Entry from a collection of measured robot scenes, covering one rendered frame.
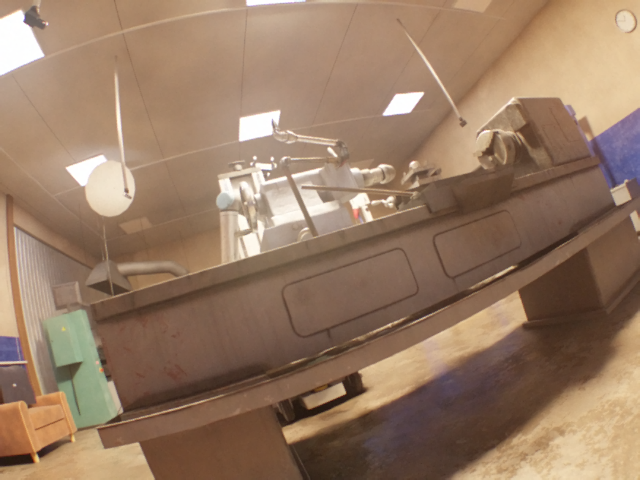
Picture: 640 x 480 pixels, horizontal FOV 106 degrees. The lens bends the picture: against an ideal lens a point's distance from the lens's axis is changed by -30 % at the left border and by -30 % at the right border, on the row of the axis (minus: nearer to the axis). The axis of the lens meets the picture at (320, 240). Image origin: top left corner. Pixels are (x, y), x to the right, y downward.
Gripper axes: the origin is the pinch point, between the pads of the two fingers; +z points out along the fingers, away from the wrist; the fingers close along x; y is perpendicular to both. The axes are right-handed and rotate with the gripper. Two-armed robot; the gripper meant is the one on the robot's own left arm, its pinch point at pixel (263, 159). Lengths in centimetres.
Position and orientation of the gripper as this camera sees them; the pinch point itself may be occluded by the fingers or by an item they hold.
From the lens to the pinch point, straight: 271.2
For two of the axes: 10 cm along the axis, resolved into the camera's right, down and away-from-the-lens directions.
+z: 1.4, -4.5, -8.8
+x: 9.9, 0.5, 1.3
